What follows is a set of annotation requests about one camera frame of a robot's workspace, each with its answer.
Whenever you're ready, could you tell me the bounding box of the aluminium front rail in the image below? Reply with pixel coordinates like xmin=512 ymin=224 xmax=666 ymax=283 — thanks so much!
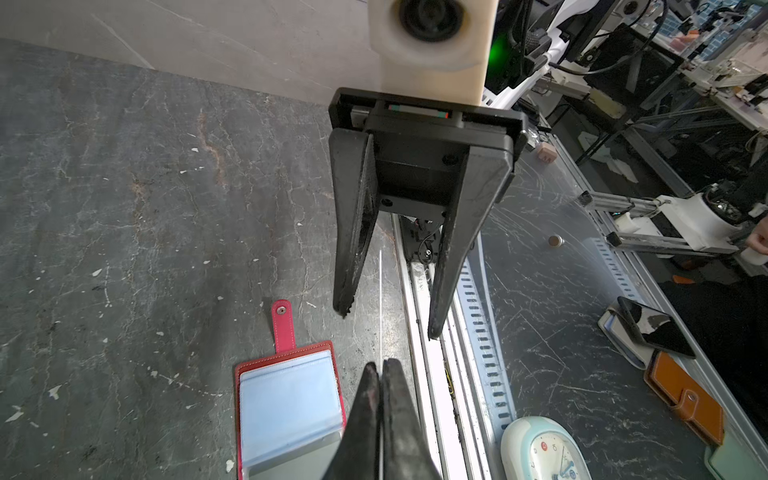
xmin=392 ymin=216 xmax=515 ymax=479

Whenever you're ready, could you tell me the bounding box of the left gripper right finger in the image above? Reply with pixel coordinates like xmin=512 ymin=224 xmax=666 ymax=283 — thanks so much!
xmin=382 ymin=358 xmax=441 ymax=479

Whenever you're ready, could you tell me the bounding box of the red leather card holder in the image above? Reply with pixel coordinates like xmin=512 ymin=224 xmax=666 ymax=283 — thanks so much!
xmin=234 ymin=300 xmax=346 ymax=479

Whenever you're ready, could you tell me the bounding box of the small round coin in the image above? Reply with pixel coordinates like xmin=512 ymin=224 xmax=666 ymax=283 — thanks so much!
xmin=547 ymin=235 xmax=565 ymax=248

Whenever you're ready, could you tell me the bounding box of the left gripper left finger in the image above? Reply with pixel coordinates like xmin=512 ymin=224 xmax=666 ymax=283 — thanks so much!
xmin=323 ymin=362 xmax=381 ymax=480

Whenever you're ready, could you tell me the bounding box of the black smartphone on stand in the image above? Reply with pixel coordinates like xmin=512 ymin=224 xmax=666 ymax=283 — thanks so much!
xmin=617 ymin=296 xmax=696 ymax=359

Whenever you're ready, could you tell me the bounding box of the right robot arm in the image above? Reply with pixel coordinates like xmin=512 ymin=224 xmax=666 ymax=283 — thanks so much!
xmin=329 ymin=1 xmax=612 ymax=339

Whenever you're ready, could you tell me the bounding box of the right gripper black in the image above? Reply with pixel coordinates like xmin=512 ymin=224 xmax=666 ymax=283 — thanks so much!
xmin=328 ymin=88 xmax=528 ymax=339

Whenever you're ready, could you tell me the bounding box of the orange leather wallet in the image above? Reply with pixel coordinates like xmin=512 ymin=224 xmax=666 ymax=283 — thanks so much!
xmin=644 ymin=351 xmax=725 ymax=446

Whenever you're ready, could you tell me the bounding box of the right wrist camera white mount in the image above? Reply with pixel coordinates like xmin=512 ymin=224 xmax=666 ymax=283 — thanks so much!
xmin=368 ymin=1 xmax=498 ymax=105

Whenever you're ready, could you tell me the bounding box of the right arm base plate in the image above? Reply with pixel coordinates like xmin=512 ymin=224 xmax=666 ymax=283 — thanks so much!
xmin=399 ymin=216 xmax=442 ymax=264

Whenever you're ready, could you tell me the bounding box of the white round timer device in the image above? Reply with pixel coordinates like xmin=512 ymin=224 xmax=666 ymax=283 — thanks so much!
xmin=500 ymin=416 xmax=592 ymax=480

